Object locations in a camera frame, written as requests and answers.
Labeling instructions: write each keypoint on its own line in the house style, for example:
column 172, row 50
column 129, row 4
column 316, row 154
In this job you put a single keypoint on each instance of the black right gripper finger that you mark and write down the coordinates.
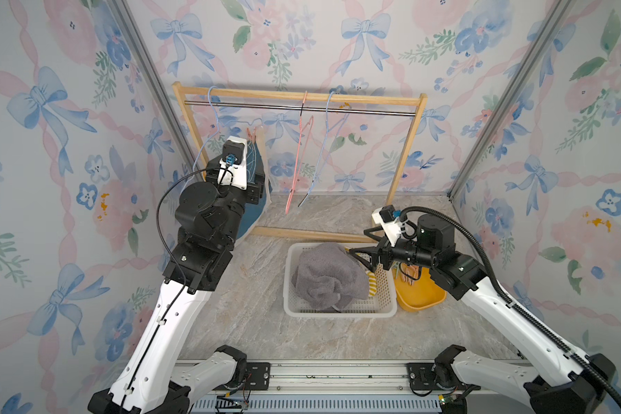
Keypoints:
column 368, row 258
column 365, row 247

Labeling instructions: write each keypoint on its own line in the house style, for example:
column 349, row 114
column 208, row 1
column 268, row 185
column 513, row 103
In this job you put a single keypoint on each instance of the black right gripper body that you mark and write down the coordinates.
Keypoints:
column 397, row 254

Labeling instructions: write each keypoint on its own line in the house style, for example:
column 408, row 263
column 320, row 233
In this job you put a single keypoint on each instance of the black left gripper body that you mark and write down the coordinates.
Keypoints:
column 254, row 194

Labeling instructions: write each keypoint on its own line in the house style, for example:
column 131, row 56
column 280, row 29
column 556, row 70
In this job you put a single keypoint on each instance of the dark teal patterned towel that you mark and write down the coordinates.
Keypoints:
column 251, row 216

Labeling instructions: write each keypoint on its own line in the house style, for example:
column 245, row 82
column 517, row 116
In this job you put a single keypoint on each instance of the yellow white striped towel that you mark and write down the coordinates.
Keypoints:
column 372, row 284

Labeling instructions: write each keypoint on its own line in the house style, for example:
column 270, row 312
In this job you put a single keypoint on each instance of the grey terry towel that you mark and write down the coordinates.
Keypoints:
column 327, row 278

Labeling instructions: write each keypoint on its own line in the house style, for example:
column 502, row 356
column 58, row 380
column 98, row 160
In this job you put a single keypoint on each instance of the pink clothespin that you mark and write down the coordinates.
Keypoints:
column 251, row 136

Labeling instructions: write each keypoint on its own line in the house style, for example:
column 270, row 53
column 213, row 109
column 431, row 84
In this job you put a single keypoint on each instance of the pink wire hanger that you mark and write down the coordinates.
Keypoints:
column 304, row 128

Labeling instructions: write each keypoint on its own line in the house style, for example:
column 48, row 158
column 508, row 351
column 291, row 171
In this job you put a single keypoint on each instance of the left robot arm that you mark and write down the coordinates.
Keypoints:
column 209, row 214

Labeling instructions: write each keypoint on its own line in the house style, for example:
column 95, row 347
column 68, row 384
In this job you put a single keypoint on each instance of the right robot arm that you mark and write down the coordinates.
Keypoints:
column 563, row 378

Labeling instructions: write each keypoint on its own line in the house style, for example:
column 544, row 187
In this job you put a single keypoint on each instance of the yellow plastic tray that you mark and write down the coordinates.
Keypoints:
column 415, row 289

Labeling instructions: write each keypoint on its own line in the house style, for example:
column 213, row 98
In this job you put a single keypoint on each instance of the metal hanging rod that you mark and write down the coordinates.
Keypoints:
column 261, row 106

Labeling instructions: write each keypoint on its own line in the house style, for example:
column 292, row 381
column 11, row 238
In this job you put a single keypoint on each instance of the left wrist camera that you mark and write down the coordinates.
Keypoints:
column 233, row 163

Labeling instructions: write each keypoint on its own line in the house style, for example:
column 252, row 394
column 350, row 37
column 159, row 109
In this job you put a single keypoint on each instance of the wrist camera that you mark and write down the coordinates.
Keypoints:
column 233, row 163
column 389, row 219

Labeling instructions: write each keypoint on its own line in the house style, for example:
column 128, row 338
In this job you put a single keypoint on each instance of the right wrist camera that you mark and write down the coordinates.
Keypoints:
column 389, row 219

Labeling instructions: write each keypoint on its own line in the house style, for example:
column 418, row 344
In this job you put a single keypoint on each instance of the wooden clothes rack frame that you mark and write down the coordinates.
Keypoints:
column 419, row 104

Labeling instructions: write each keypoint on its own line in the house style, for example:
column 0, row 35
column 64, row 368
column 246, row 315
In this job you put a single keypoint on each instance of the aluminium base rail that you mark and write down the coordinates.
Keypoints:
column 289, row 386

